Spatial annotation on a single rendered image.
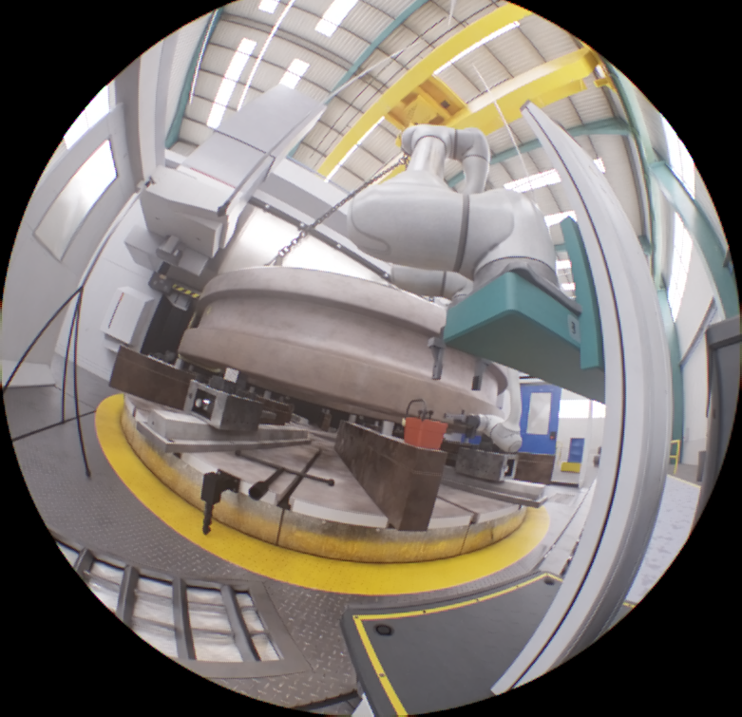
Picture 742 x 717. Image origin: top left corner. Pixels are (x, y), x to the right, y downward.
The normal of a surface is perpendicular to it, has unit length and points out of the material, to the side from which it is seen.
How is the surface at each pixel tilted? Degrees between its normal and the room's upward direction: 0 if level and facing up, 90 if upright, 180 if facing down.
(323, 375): 90
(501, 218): 96
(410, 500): 90
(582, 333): 90
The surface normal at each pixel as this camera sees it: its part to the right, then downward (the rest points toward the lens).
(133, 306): 0.58, -0.11
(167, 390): 0.85, 0.04
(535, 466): -0.48, -0.36
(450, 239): -0.15, 0.58
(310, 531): 0.14, -0.26
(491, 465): -0.77, -0.35
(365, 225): -0.56, 0.50
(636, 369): -0.94, -0.29
